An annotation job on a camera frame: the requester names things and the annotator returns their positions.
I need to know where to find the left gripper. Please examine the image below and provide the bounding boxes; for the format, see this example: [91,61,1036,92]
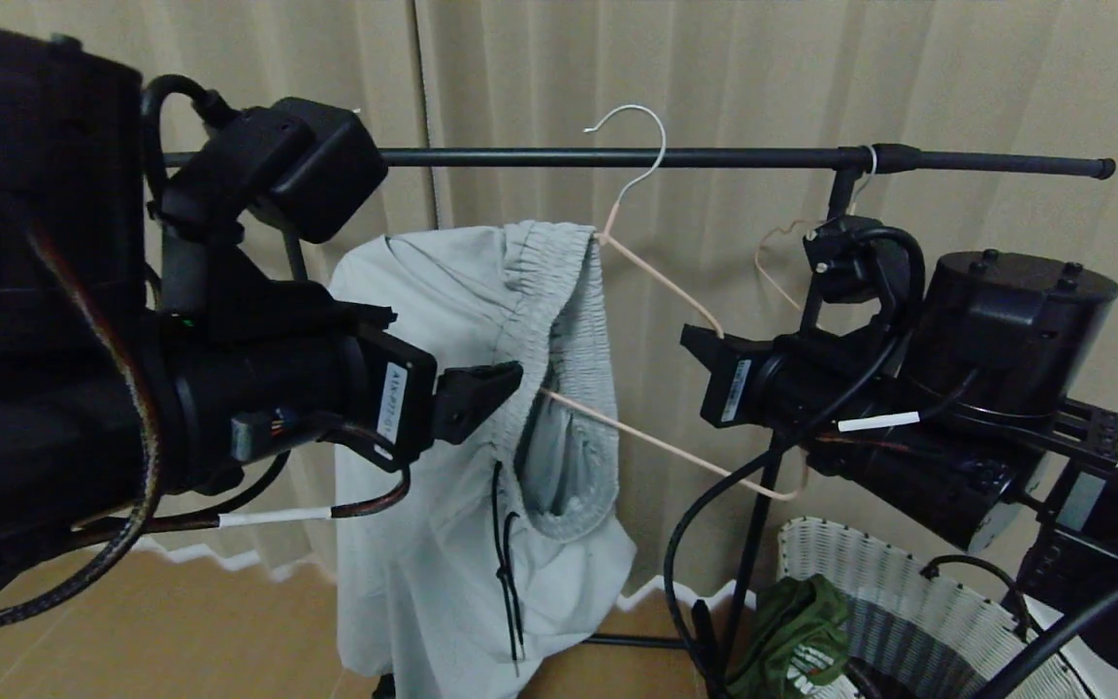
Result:
[166,301,441,491]

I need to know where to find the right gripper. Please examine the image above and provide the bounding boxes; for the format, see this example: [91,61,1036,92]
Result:
[702,333,911,440]

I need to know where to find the pink clothes hanger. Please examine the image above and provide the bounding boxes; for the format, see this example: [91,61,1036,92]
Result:
[756,173,878,312]
[537,104,807,502]

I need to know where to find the pale grey shorts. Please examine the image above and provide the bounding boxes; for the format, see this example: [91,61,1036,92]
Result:
[329,220,638,699]

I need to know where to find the white laundry basket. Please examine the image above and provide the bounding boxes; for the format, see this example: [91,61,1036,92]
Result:
[777,516,1099,699]

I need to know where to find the black clothes rack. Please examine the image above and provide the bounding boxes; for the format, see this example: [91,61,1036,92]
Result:
[163,143,1116,699]

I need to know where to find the green printed garment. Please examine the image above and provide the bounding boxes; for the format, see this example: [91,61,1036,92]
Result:
[726,575,851,699]

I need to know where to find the metal curtain wand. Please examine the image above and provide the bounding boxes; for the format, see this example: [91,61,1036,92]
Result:
[411,0,441,231]

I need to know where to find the beige curtain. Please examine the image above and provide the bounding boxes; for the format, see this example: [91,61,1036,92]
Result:
[0,0,1118,598]

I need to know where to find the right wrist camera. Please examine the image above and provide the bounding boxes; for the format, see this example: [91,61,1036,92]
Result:
[805,216,909,341]

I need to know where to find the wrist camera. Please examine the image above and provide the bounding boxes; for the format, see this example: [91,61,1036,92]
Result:
[805,216,909,341]
[156,95,392,336]

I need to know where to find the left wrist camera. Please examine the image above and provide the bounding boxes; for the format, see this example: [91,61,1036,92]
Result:
[156,95,392,336]

